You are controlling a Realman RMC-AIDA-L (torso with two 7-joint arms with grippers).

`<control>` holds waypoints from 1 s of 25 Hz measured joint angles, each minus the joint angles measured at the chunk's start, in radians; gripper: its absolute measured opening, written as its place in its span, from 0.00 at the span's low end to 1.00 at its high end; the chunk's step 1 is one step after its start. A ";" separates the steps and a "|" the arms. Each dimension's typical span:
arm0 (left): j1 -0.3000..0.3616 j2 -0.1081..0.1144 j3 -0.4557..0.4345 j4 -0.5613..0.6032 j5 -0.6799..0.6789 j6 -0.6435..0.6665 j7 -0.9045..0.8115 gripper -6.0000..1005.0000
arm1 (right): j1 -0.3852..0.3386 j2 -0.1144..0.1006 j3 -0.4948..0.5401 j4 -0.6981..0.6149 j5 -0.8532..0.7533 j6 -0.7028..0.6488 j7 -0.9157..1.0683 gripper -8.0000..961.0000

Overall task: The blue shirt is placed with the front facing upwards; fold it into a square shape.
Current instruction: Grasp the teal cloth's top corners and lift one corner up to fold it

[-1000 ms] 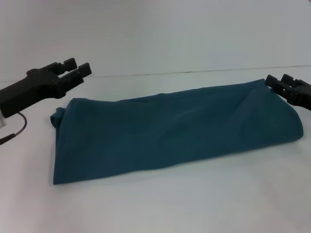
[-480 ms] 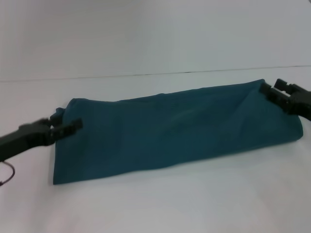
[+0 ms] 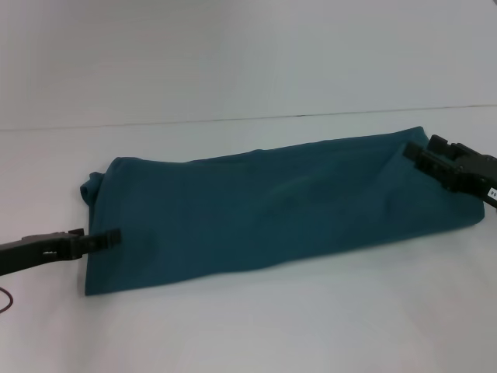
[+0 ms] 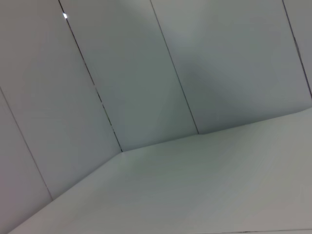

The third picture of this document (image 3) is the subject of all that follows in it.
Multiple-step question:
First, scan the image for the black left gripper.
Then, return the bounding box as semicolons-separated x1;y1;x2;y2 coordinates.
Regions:
0;228;122;277

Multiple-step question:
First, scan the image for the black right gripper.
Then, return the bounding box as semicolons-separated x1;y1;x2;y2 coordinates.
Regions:
402;134;497;210

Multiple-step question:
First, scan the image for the teal blue FREE t-shirt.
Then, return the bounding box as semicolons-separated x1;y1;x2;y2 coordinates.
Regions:
78;125;487;298

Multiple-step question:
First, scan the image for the left arm connector cable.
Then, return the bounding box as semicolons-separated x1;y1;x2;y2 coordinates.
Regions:
0;287;15;312

